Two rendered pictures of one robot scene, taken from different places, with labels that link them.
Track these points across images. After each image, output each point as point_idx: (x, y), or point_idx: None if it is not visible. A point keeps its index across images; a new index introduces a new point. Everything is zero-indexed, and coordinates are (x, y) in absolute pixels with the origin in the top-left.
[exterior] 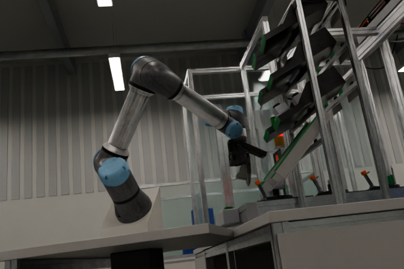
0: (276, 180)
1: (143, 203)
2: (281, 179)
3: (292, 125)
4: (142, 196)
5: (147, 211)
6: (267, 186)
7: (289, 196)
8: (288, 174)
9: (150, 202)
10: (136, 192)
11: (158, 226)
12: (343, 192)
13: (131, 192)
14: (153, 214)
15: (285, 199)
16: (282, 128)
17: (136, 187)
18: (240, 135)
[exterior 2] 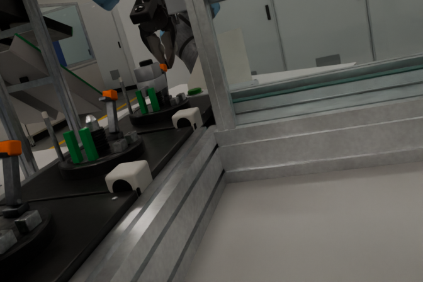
0: (55, 112)
1: (186, 64)
2: (50, 113)
3: (17, 24)
4: (185, 57)
5: (191, 72)
6: (100, 101)
7: (129, 119)
8: (37, 113)
9: (192, 62)
10: (179, 54)
11: (206, 86)
12: (27, 170)
13: (176, 55)
14: (196, 75)
15: (104, 127)
16: (24, 35)
17: (177, 49)
18: (102, 6)
